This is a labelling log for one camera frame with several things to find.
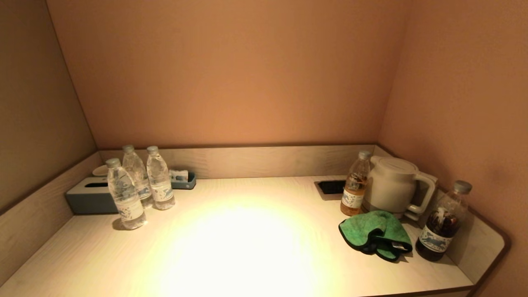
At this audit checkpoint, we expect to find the white electric kettle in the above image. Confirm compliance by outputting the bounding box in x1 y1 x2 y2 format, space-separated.
362 156 438 221

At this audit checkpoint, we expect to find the green microfibre cloth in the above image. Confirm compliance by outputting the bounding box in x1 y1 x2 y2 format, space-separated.
339 210 413 262

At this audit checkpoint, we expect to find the clear water bottle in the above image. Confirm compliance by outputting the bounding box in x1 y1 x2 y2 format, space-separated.
105 158 147 230
122 145 154 209
146 146 175 210

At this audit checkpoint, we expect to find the amber drink bottle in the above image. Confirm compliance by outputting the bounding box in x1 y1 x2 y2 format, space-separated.
340 151 372 217

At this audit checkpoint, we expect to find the grey tissue box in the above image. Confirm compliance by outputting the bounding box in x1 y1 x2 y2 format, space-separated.
65 177 120 215

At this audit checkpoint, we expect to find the grey kettle base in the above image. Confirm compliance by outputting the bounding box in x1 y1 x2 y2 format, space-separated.
362 203 421 222

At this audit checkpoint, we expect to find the small blue tray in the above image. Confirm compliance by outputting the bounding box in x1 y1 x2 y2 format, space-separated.
170 171 196 190

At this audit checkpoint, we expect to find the dark drink bottle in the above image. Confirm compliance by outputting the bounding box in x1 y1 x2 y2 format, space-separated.
415 180 473 262

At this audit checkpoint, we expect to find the black recessed table socket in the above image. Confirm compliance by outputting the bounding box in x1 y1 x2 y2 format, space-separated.
314 180 347 200

